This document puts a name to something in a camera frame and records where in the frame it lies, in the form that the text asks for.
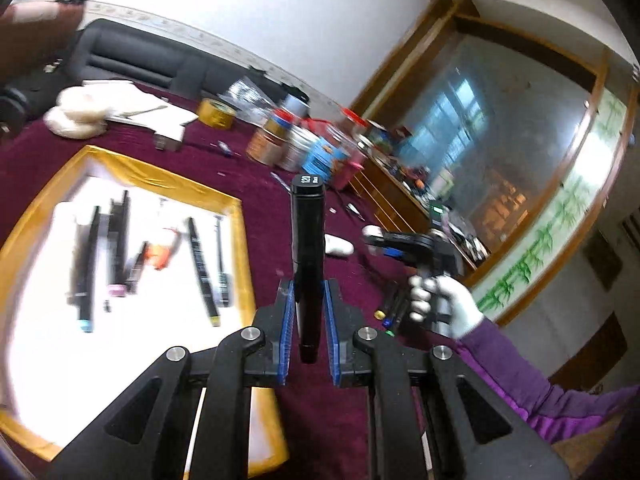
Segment bamboo print wall border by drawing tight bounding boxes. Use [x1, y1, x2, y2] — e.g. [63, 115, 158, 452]
[475, 90, 631, 311]

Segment pink small container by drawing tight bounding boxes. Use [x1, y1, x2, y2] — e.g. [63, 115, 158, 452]
[332, 160, 366, 191]

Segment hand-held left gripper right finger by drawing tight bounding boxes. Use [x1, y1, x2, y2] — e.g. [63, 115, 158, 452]
[322, 280, 573, 480]

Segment blue carton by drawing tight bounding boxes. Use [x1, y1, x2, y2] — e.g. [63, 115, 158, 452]
[301, 137, 346, 183]

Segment black marker with grey tip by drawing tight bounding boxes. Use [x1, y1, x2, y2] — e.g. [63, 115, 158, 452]
[125, 241, 151, 293]

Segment black marker with yellow end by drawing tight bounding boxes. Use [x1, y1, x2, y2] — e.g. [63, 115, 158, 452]
[375, 287, 401, 321]

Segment glass panel with wooden frame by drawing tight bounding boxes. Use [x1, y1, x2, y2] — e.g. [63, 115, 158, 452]
[350, 0, 613, 291]

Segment black pen with silver ring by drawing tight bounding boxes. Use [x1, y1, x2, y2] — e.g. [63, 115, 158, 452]
[214, 215, 235, 307]

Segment person's right forearm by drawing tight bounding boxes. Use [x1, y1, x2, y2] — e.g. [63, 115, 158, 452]
[457, 320, 631, 443]

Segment brown chair back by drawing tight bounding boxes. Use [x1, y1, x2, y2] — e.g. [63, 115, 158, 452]
[0, 0, 88, 86]

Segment yellow tape roll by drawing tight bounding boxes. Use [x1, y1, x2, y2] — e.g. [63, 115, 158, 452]
[196, 99, 236, 131]

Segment black marker with yellow cap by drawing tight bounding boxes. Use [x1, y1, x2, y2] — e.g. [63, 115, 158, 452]
[187, 217, 221, 328]

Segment black marker with green end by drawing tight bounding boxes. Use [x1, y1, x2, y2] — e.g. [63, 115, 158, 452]
[385, 292, 408, 337]

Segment white box with yellow tape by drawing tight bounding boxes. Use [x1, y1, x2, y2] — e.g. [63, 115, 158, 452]
[0, 145, 288, 478]

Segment wooden cabinet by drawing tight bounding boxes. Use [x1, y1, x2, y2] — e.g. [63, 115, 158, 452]
[350, 155, 491, 276]

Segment black sofa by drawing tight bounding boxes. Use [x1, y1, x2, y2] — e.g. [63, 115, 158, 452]
[65, 19, 311, 106]

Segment stack of white papers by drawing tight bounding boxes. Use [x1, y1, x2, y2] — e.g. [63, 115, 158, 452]
[82, 79, 200, 128]

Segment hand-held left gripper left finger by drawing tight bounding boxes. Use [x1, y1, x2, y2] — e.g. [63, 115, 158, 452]
[42, 280, 296, 480]

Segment orange can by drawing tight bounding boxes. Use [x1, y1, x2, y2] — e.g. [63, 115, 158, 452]
[246, 109, 293, 166]

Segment person's right hand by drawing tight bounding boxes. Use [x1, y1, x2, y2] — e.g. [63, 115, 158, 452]
[407, 275, 485, 340]

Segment black marker with blue cap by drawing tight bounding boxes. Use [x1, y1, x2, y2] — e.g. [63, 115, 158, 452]
[70, 206, 101, 333]

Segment white bottle with orange cap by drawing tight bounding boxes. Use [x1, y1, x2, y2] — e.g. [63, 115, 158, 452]
[147, 242, 173, 271]

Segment silver can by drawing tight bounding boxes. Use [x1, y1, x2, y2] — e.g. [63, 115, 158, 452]
[280, 125, 321, 173]

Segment jar with red lid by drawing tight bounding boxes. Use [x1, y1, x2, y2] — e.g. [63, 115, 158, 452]
[327, 107, 370, 158]

